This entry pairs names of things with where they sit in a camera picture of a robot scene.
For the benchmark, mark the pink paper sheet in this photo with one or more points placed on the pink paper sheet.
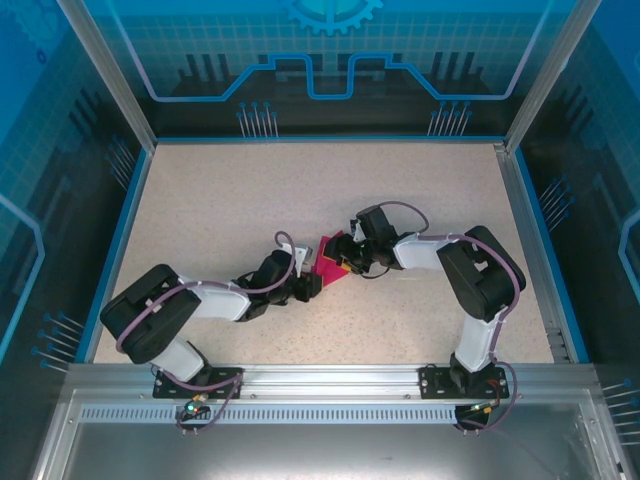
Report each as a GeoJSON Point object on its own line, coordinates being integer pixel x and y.
{"type": "Point", "coordinates": [330, 272]}

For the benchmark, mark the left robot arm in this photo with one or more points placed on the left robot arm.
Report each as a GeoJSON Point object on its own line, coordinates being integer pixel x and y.
{"type": "Point", "coordinates": [145, 315]}

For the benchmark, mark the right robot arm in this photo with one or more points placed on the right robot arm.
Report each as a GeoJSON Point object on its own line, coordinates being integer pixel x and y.
{"type": "Point", "coordinates": [485, 280]}

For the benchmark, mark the grey metal tray panel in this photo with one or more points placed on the grey metal tray panel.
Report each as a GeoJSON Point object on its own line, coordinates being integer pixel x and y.
{"type": "Point", "coordinates": [320, 450]}

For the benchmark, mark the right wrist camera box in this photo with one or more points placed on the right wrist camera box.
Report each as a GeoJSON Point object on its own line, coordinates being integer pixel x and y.
{"type": "Point", "coordinates": [356, 227]}

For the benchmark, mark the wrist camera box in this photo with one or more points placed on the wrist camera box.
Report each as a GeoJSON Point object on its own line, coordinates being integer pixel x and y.
{"type": "Point", "coordinates": [356, 227]}
{"type": "Point", "coordinates": [302, 252]}

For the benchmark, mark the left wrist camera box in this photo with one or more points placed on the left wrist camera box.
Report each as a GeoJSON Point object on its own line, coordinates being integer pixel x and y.
{"type": "Point", "coordinates": [302, 252]}

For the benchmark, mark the aluminium mounting rail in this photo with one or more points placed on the aluminium mounting rail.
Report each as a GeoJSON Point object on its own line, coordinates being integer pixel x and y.
{"type": "Point", "coordinates": [330, 380]}

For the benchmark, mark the blue table border frame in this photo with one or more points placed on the blue table border frame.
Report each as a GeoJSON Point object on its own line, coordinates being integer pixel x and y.
{"type": "Point", "coordinates": [330, 138]}

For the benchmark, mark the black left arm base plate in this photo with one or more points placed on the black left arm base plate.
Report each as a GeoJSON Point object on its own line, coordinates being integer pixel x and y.
{"type": "Point", "coordinates": [172, 387]}

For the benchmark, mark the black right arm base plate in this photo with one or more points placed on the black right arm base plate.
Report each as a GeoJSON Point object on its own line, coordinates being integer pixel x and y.
{"type": "Point", "coordinates": [435, 382]}

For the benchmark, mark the aluminium side rail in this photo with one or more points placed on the aluminium side rail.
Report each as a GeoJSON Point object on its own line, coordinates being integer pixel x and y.
{"type": "Point", "coordinates": [520, 200]}

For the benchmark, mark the aluminium frame post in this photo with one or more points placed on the aluminium frame post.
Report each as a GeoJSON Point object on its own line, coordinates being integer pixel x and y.
{"type": "Point", "coordinates": [111, 75]}
{"type": "Point", "coordinates": [550, 75]}

